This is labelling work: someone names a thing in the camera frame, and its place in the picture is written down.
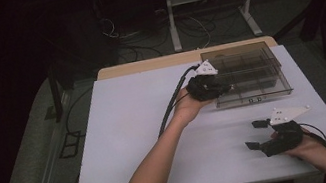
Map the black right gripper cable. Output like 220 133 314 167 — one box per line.
298 118 326 156

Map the person's right hand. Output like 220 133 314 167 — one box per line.
281 126 326 164

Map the wooden table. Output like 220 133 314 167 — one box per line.
94 34 280 82

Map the white table board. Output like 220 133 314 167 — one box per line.
53 36 326 183

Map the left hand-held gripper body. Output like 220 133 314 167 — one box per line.
182 57 226 105

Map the white looped floor cable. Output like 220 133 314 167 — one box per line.
99 15 121 42

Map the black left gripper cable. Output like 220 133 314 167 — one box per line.
146 63 211 140

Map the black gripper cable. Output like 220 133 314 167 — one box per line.
146 63 211 140
298 118 326 156

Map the person's left hand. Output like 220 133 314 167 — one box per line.
168 83 218 129

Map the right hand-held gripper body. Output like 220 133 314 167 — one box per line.
260 100 318 158

